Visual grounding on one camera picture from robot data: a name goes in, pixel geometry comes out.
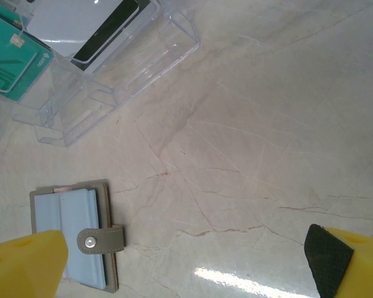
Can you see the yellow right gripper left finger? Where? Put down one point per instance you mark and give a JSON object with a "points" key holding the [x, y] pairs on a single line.
{"points": [[18, 267]]}

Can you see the green VIP card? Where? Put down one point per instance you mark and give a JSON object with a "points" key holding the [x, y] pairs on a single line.
{"points": [[42, 59], [6, 62]]}

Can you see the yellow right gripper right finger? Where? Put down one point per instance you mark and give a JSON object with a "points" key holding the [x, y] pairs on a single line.
{"points": [[360, 267]]}

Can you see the clear acrylic card organizer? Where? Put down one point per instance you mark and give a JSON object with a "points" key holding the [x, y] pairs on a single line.
{"points": [[136, 80]]}

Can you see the grey leather card holder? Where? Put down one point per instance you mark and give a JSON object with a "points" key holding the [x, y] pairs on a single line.
{"points": [[81, 217]]}

